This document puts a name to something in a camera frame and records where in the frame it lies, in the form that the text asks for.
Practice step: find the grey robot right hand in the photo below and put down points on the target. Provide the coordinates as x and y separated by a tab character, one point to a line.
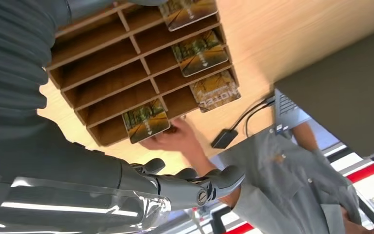
61	181

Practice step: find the grey laptop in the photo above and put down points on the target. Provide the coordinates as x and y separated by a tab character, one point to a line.
342	97

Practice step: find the hotel key card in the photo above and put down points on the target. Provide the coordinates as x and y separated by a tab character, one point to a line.
214	92
146	121
201	55
187	13

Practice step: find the person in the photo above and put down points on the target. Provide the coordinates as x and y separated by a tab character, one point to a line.
287	181

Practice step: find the wooden slotted card organizer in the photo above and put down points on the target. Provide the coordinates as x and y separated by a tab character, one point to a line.
109	74

